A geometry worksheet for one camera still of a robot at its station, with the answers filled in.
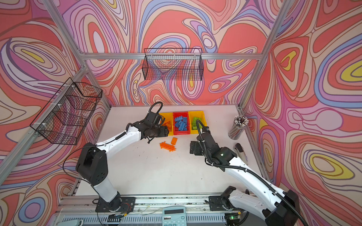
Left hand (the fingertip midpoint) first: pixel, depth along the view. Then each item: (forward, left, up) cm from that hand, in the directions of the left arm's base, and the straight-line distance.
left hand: (166, 131), depth 89 cm
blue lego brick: (+12, -9, -7) cm, 17 cm away
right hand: (-13, -19, +3) cm, 24 cm away
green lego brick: (+11, -19, -8) cm, 23 cm away
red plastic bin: (+6, -6, -8) cm, 12 cm away
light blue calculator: (-44, -6, -10) cm, 45 cm away
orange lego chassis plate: (-5, 0, -10) cm, 11 cm away
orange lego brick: (+8, -1, -5) cm, 9 cm away
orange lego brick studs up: (-1, -4, -10) cm, 11 cm away
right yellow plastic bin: (+20, -23, -6) cm, 31 cm away
